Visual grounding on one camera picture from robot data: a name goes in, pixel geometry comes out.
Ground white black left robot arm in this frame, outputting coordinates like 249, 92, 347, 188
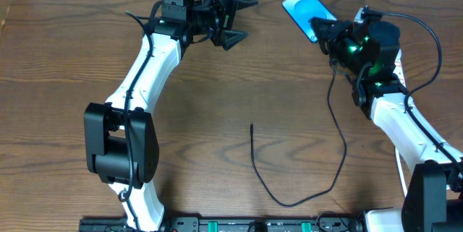
84, 0, 258, 231

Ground black charging cable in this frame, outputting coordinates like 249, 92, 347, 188
249, 61, 348, 208

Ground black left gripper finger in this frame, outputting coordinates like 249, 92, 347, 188
220, 30, 248, 51
226, 0, 258, 11

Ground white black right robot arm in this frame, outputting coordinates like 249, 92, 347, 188
310, 16, 462, 231

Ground white power strip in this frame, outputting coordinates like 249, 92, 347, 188
393, 49, 406, 87

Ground white power strip cord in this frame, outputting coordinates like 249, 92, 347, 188
394, 147, 409, 199

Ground blue Galaxy smartphone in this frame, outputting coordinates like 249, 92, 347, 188
282, 0, 336, 43

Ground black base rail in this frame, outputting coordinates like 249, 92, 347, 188
78, 215, 367, 232

